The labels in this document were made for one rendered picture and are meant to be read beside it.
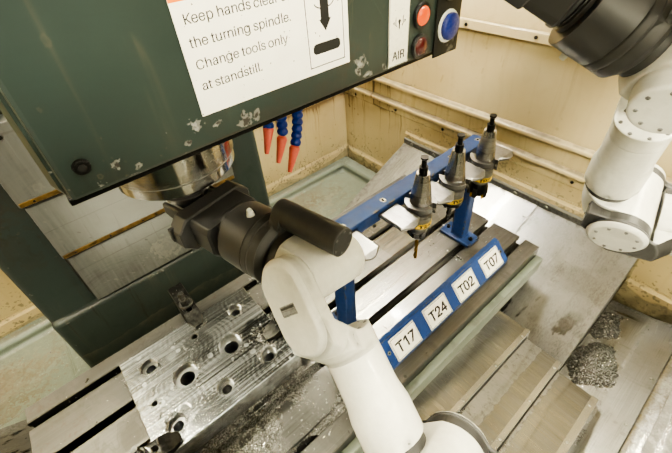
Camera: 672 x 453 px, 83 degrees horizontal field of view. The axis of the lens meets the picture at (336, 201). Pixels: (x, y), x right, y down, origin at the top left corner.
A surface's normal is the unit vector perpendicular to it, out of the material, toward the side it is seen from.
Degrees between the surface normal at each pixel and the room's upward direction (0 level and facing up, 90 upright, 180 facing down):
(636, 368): 17
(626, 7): 67
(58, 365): 0
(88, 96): 90
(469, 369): 8
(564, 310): 24
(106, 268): 90
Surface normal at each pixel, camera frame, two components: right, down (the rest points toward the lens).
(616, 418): -0.25, -0.87
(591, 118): -0.76, 0.45
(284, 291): -0.59, 0.20
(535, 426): 0.04, -0.83
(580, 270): -0.37, -0.52
